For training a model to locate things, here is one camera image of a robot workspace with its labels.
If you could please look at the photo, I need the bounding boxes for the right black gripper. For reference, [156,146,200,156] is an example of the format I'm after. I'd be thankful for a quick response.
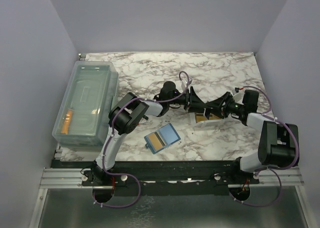
[206,92,246,119]

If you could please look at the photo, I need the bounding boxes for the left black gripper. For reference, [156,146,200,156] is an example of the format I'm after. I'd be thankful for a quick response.
[167,87,207,113]

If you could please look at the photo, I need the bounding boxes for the credit cards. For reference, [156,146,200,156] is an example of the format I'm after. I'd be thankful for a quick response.
[195,113,221,123]

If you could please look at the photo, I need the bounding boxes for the clear acrylic card box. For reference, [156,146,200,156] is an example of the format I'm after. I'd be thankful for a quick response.
[189,112,224,128]

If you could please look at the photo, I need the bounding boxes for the teal leather card holder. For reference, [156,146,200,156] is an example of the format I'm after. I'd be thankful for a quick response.
[144,123,181,154]

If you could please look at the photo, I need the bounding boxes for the gold credit card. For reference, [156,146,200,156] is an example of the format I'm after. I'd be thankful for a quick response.
[148,132,165,151]

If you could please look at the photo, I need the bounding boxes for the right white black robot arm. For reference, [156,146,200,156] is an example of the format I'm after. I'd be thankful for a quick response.
[205,90,300,184]

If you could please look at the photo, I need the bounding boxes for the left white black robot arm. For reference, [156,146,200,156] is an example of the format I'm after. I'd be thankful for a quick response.
[93,81,208,185]

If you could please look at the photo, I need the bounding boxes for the clear plastic storage bin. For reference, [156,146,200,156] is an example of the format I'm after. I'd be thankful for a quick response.
[52,61,119,151]

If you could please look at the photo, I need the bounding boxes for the orange tool in bin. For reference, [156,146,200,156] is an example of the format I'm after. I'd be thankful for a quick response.
[61,109,73,134]

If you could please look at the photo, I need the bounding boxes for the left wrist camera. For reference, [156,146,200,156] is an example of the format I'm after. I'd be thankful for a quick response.
[180,78,193,91]

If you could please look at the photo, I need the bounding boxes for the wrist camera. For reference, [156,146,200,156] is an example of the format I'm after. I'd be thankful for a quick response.
[232,87,244,103]
[180,78,193,91]

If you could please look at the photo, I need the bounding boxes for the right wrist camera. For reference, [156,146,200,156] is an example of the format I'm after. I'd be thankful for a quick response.
[232,87,244,103]

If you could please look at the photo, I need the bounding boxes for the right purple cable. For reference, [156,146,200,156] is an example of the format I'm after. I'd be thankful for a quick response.
[239,86,301,206]

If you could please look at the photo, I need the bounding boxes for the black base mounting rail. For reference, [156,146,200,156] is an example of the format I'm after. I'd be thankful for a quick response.
[50,159,254,199]

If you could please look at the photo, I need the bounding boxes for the aluminium extrusion rail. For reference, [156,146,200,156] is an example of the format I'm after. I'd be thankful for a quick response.
[39,168,304,189]

